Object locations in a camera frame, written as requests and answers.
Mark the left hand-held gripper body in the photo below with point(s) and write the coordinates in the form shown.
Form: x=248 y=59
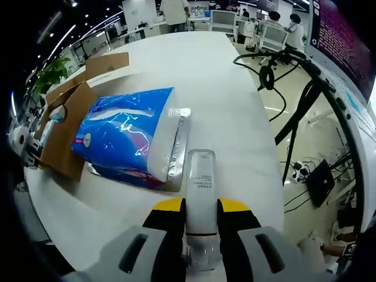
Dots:
x=20 y=141

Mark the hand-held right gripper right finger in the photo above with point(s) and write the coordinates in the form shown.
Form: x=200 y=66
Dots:
x=238 y=220

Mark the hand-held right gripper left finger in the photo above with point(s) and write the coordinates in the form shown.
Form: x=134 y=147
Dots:
x=164 y=223

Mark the brown cardboard shoe box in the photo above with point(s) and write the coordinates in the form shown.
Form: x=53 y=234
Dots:
x=64 y=152

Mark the white tube clear cap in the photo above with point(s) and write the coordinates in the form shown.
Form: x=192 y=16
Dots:
x=201 y=199

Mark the blue soft tissue pack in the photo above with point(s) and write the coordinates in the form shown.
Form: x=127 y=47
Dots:
x=117 y=132

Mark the potted green plant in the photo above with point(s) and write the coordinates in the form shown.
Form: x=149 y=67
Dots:
x=53 y=73

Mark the white floor power strip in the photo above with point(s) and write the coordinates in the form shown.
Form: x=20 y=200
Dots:
x=299 y=171

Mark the black flat floor case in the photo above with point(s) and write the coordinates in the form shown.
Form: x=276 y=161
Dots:
x=321 y=183

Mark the black tripod stand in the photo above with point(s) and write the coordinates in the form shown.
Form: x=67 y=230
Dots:
x=315 y=76

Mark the white square column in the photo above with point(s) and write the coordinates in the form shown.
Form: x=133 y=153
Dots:
x=139 y=13

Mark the white office chair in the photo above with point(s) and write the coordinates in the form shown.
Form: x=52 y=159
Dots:
x=274 y=39
x=223 y=20

